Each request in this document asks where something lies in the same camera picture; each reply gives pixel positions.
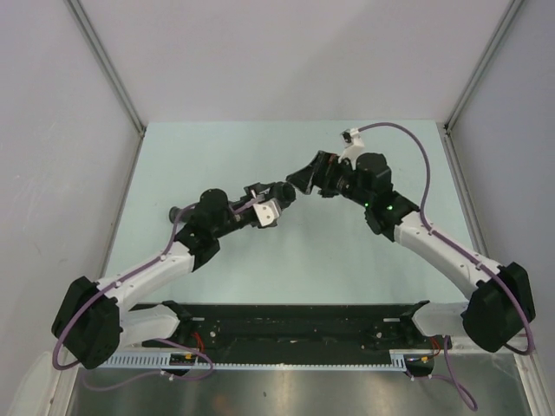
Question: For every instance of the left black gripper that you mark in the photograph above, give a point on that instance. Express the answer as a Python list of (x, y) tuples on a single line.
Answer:
[(253, 191)]

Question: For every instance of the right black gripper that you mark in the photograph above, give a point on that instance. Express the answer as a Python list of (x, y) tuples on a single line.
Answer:
[(321, 172)]

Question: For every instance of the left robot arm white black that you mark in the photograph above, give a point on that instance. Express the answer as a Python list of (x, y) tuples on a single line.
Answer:
[(97, 318)]

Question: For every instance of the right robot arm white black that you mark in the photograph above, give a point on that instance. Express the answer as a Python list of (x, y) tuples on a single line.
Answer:
[(498, 299)]

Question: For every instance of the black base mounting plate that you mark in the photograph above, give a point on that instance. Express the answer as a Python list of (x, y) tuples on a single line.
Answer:
[(303, 334)]

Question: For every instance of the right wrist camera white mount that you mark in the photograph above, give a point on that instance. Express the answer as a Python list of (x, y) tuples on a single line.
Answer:
[(353, 145)]

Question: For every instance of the grey slotted cable duct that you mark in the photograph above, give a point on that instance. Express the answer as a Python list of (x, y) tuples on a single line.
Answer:
[(166, 359)]

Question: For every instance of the left aluminium frame post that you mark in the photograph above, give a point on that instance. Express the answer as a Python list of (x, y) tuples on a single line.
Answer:
[(105, 63)]

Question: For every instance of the aluminium frame post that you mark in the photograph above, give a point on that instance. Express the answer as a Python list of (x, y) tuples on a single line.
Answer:
[(105, 63), (490, 51)]

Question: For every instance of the right aluminium frame post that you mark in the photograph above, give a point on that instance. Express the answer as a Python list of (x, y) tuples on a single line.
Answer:
[(490, 51)]

